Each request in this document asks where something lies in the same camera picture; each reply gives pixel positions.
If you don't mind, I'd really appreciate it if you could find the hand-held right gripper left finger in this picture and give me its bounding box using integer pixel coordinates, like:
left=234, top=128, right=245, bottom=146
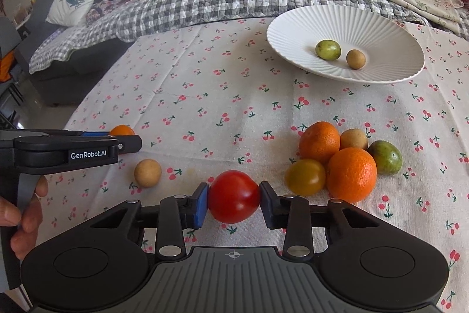
left=90, top=183, right=209, bottom=261

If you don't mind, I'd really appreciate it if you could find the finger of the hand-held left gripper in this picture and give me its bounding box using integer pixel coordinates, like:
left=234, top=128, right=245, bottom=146
left=117, top=136, right=143, bottom=154
left=43, top=130, right=111, bottom=138

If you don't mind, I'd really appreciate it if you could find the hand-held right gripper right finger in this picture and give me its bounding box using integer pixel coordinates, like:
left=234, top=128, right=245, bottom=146
left=258, top=181, right=382, bottom=259

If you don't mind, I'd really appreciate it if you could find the small orange mandarin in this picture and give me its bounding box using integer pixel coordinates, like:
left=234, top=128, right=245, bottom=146
left=109, top=125, right=136, bottom=137

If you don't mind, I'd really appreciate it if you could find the brown longan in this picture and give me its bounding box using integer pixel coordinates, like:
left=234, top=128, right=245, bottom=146
left=346, top=49, right=366, bottom=70
left=340, top=128, right=369, bottom=151
left=134, top=159, right=162, bottom=188

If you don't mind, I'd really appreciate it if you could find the red tomato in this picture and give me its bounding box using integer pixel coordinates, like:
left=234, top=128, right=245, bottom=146
left=208, top=170, right=261, bottom=224

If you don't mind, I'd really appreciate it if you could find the yellow-green tomato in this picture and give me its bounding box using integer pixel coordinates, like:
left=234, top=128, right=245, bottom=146
left=285, top=159, right=327, bottom=196

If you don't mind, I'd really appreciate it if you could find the large orange mandarin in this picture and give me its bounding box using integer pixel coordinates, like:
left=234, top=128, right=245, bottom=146
left=327, top=147, right=378, bottom=204

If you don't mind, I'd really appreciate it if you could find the large green jujube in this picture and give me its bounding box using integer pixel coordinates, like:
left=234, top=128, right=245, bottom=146
left=367, top=140, right=403, bottom=175

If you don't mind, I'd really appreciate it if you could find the white ribbed plate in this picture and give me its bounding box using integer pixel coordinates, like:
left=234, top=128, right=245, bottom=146
left=266, top=5, right=426, bottom=84

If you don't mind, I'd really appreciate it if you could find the person's left hand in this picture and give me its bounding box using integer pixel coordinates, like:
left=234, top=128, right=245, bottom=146
left=0, top=175, right=49, bottom=261

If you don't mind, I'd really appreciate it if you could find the orange cloth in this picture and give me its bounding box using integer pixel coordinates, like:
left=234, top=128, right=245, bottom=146
left=0, top=53, right=13, bottom=83

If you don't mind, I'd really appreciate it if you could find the purple floral pouch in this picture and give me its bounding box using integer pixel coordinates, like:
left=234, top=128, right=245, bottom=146
left=85, top=1, right=111, bottom=26

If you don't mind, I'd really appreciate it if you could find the cherry print tablecloth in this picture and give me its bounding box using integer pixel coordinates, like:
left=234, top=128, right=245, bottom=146
left=37, top=18, right=469, bottom=313

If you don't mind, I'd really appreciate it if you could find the small green jujube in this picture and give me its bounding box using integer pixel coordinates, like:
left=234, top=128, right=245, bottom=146
left=315, top=39, right=341, bottom=60

